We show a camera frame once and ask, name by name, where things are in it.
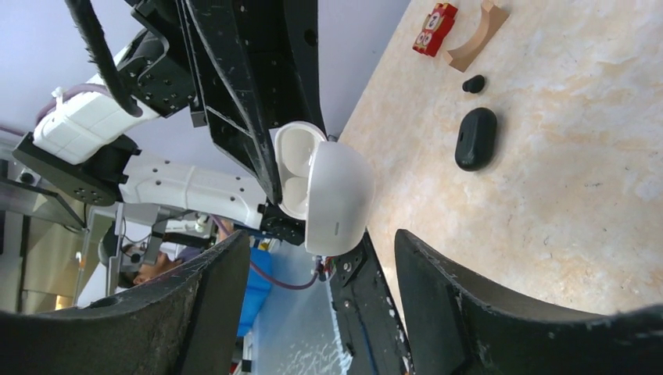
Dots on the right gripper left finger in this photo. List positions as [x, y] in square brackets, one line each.
[185, 321]

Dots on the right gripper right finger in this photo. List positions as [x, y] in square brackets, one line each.
[460, 322]

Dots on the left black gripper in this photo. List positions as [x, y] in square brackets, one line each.
[242, 68]

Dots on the white earbud charging case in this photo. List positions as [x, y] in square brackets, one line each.
[328, 185]

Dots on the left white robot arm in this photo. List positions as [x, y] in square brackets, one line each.
[80, 144]

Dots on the black earbud charging case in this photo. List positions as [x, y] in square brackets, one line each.
[476, 139]

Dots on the black earbud near case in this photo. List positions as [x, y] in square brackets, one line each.
[474, 85]

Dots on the person in background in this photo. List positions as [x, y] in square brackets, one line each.
[163, 264]

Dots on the orange red animal block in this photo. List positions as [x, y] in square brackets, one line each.
[435, 28]

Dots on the wooden arch block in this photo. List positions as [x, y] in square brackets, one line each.
[491, 20]

